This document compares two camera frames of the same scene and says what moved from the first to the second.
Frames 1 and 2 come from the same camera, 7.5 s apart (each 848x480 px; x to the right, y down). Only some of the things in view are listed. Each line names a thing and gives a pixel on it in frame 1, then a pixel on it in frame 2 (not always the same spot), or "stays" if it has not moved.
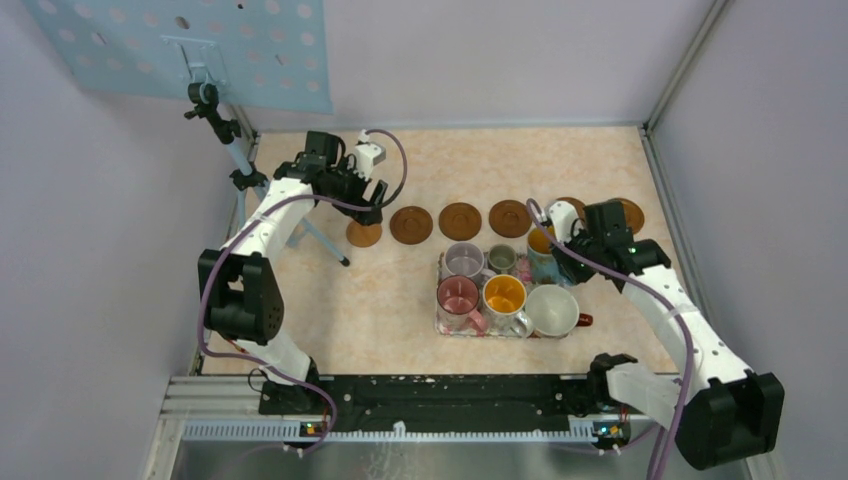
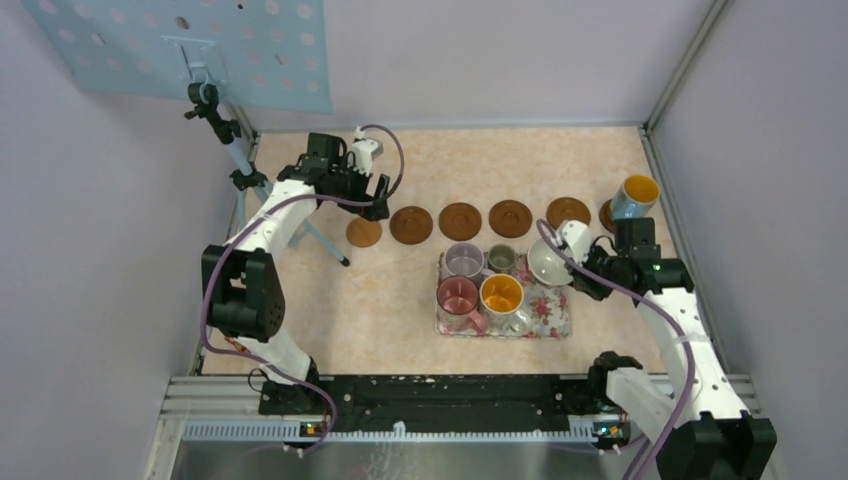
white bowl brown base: x=552 y=311 → x=547 y=265
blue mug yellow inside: x=542 y=261 → x=636 y=197
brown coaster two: x=460 y=221 stays
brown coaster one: x=411 y=225 stays
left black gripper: x=346 y=166 stays
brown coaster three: x=510 y=218 stays
